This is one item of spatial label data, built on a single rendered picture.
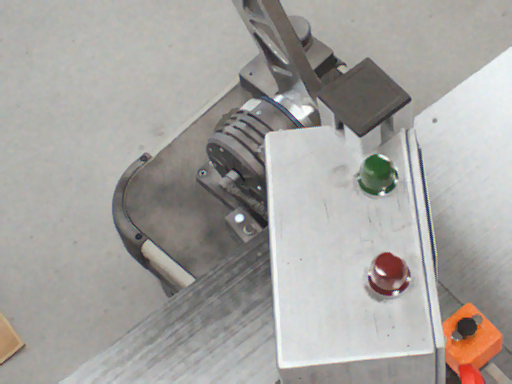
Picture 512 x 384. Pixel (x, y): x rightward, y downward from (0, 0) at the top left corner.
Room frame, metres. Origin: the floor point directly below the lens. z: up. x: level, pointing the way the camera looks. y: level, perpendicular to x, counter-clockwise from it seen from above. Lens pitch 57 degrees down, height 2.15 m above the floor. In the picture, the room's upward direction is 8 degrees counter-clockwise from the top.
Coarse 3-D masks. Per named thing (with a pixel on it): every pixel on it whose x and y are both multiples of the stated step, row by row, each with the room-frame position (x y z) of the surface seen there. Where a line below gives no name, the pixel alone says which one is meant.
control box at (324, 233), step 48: (288, 144) 0.45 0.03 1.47; (336, 144) 0.45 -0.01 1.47; (384, 144) 0.44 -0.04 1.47; (288, 192) 0.41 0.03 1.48; (336, 192) 0.41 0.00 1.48; (288, 240) 0.38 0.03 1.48; (336, 240) 0.37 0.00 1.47; (384, 240) 0.37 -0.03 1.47; (288, 288) 0.35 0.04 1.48; (336, 288) 0.34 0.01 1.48; (432, 288) 0.34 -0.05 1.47; (288, 336) 0.32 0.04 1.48; (336, 336) 0.31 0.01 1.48; (384, 336) 0.31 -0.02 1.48; (432, 336) 0.30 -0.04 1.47
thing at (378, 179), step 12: (372, 156) 0.42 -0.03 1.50; (384, 156) 0.42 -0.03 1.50; (360, 168) 0.41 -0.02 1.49; (372, 168) 0.41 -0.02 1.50; (384, 168) 0.41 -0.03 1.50; (360, 180) 0.41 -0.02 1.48; (372, 180) 0.40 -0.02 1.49; (384, 180) 0.40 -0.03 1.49; (396, 180) 0.41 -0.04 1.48; (372, 192) 0.40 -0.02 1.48; (384, 192) 0.40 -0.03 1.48
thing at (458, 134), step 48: (480, 96) 0.91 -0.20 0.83; (432, 144) 0.85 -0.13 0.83; (480, 144) 0.84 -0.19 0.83; (432, 192) 0.78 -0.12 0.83; (480, 192) 0.77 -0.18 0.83; (480, 240) 0.71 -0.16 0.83; (192, 288) 0.70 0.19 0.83; (240, 288) 0.69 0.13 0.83; (480, 288) 0.64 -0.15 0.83; (144, 336) 0.65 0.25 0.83; (192, 336) 0.64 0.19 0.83; (240, 336) 0.63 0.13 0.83
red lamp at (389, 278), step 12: (384, 252) 0.35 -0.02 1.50; (372, 264) 0.34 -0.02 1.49; (384, 264) 0.34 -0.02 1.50; (396, 264) 0.34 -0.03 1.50; (372, 276) 0.34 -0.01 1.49; (384, 276) 0.33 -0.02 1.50; (396, 276) 0.33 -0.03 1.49; (408, 276) 0.34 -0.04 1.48; (372, 288) 0.34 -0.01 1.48; (384, 288) 0.33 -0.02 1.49; (396, 288) 0.33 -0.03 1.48; (408, 288) 0.33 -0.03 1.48
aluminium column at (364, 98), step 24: (360, 72) 0.48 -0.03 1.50; (384, 72) 0.48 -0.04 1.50; (336, 96) 0.47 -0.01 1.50; (360, 96) 0.46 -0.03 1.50; (384, 96) 0.46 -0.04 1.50; (408, 96) 0.46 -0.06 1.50; (336, 120) 0.46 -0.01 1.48; (360, 120) 0.44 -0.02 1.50; (384, 120) 0.44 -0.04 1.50; (408, 120) 0.45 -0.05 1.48; (360, 144) 0.43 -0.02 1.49
